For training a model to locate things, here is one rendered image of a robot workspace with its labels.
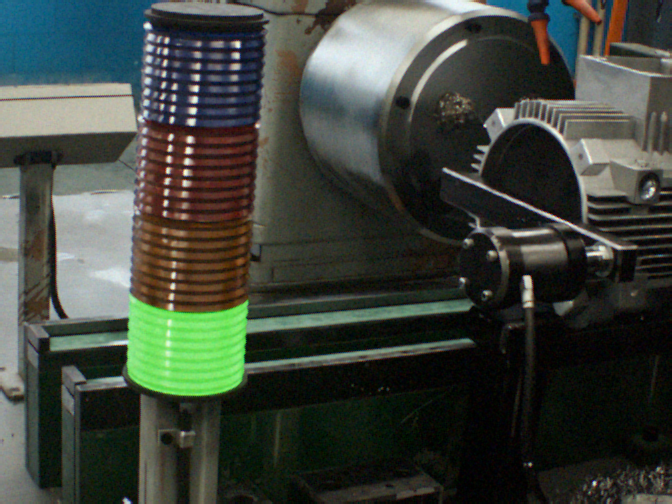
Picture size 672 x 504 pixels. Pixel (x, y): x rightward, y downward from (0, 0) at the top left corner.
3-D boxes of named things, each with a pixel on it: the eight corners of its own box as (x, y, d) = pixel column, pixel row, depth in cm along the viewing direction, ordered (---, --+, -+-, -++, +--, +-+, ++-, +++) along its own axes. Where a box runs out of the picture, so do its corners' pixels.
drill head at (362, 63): (411, 168, 173) (428, -23, 166) (588, 249, 142) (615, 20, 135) (232, 176, 161) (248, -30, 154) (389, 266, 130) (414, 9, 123)
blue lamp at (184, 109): (230, 103, 68) (237, 17, 67) (282, 127, 63) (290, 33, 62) (120, 106, 65) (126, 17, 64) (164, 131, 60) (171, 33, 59)
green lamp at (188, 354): (214, 352, 72) (219, 272, 71) (263, 394, 67) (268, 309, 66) (110, 362, 69) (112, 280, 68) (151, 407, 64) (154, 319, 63)
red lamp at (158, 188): (224, 189, 69) (230, 103, 68) (275, 219, 64) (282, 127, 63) (115, 194, 66) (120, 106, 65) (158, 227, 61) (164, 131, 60)
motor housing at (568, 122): (615, 267, 135) (638, 85, 129) (741, 327, 119) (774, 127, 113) (455, 283, 125) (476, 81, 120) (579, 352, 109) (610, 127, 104)
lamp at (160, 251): (219, 272, 71) (224, 189, 69) (268, 309, 66) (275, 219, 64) (112, 280, 68) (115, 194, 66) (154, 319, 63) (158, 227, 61)
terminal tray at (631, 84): (661, 130, 127) (670, 58, 125) (736, 156, 118) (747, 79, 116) (568, 130, 121) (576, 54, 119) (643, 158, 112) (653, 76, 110)
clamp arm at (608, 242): (640, 282, 102) (461, 198, 123) (645, 245, 101) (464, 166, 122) (607, 286, 100) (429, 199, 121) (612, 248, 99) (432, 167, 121)
